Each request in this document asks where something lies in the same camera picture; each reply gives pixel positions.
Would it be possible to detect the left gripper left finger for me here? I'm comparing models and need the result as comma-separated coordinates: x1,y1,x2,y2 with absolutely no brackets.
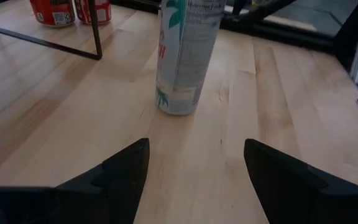
0,138,150,224

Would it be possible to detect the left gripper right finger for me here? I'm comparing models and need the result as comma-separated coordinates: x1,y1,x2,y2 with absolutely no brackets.
244,139,358,224

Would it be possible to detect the red Coca-Cola can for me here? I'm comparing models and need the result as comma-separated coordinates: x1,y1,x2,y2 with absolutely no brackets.
29,0,76,28
75,0,112,26

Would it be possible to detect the tall slim white can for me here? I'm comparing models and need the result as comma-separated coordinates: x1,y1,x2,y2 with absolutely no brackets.
155,0,226,116

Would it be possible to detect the black metal table frame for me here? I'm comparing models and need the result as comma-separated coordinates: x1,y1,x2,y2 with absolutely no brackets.
110,0,338,54

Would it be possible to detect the black wire shelf rack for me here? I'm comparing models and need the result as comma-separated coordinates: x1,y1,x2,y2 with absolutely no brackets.
0,0,103,61

